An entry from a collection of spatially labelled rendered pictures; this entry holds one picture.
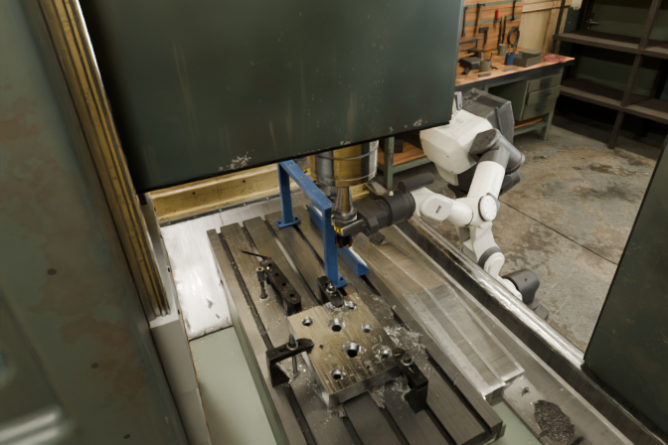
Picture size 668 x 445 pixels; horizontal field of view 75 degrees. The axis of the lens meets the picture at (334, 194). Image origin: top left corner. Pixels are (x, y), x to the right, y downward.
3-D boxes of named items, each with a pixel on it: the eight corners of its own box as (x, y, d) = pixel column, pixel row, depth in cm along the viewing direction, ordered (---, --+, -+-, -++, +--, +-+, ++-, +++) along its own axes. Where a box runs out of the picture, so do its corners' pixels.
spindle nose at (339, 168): (297, 168, 105) (293, 120, 99) (352, 151, 113) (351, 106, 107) (332, 196, 94) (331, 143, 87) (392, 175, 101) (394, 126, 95)
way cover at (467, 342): (388, 247, 217) (389, 221, 209) (530, 393, 146) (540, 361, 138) (333, 266, 206) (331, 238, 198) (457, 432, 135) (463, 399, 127)
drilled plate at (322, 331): (356, 303, 140) (356, 291, 138) (407, 372, 117) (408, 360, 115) (288, 329, 132) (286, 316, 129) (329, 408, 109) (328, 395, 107)
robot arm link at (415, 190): (382, 210, 124) (414, 199, 128) (405, 227, 116) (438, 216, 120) (382, 174, 118) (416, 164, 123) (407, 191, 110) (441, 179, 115)
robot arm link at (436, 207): (399, 200, 121) (428, 212, 130) (419, 215, 114) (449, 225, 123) (410, 179, 120) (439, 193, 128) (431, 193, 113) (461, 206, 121)
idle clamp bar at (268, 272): (273, 270, 162) (271, 256, 158) (305, 314, 142) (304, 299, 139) (260, 275, 160) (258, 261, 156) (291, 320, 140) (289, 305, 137)
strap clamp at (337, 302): (327, 299, 148) (325, 264, 140) (345, 326, 137) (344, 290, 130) (318, 303, 146) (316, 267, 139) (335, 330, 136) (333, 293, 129)
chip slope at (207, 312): (338, 219, 241) (337, 177, 228) (411, 299, 186) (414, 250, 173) (170, 267, 209) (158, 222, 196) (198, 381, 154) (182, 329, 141)
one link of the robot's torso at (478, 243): (482, 246, 224) (473, 175, 197) (507, 266, 210) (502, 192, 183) (458, 261, 221) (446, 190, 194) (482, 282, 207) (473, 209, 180)
